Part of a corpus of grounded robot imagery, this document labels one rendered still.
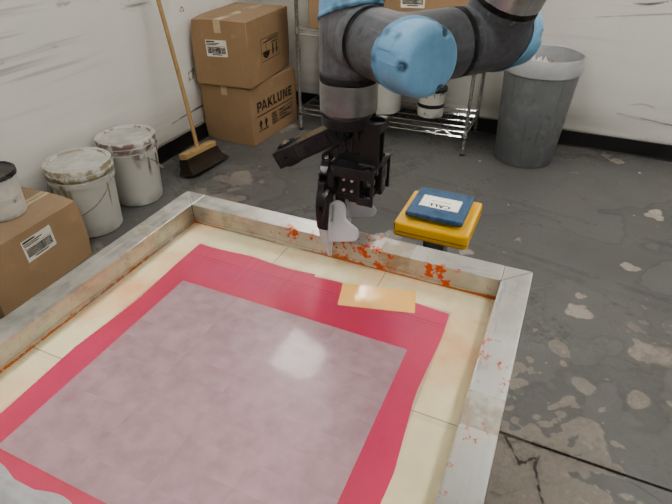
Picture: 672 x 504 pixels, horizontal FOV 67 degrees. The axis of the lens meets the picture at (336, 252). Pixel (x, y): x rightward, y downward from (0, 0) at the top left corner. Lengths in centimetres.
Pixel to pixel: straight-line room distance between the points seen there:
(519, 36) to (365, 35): 17
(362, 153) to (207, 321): 30
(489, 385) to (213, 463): 29
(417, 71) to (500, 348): 32
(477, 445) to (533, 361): 155
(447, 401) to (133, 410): 34
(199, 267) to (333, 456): 38
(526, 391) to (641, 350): 53
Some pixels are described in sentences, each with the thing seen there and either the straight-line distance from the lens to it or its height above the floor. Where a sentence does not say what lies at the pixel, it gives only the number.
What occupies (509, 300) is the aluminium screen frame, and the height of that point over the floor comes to 99.
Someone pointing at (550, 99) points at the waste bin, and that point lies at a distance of 333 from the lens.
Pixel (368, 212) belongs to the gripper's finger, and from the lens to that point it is 79.
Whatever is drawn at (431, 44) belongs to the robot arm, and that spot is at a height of 130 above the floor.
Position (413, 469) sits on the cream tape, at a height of 96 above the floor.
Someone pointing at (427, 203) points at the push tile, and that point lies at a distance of 92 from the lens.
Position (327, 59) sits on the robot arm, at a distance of 65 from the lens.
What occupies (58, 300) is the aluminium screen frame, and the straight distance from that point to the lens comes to 75.
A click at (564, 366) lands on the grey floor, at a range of 210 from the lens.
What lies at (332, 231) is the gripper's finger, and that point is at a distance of 74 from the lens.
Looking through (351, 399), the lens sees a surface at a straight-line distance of 59.
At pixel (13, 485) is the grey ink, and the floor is 96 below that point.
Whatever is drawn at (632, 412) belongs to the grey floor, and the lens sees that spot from 205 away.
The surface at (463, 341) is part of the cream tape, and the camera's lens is 67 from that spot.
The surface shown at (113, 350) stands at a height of 96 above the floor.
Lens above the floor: 141
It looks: 35 degrees down
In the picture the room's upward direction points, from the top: straight up
